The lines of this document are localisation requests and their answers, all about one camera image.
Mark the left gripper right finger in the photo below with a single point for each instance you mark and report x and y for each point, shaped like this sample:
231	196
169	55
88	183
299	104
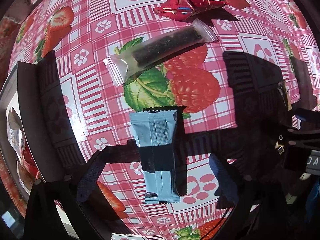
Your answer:
227	188

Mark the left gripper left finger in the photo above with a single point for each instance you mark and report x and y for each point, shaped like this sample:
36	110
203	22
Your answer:
90	173

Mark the light blue snack bar wrapper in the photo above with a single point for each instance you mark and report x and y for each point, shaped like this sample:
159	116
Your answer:
154	134

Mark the clear dark seaweed bar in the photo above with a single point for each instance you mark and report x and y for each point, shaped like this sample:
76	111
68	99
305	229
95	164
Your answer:
139	56

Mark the red candy wrapper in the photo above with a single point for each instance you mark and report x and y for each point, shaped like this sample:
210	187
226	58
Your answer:
181	10

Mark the white cardboard box tray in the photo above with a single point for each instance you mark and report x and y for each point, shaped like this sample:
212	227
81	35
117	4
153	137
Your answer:
22	132

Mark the red cake snack packet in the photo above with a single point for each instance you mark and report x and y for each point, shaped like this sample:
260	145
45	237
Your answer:
27	159

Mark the red white strawberry tablecloth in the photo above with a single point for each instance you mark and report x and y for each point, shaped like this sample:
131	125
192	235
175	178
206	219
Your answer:
224	94

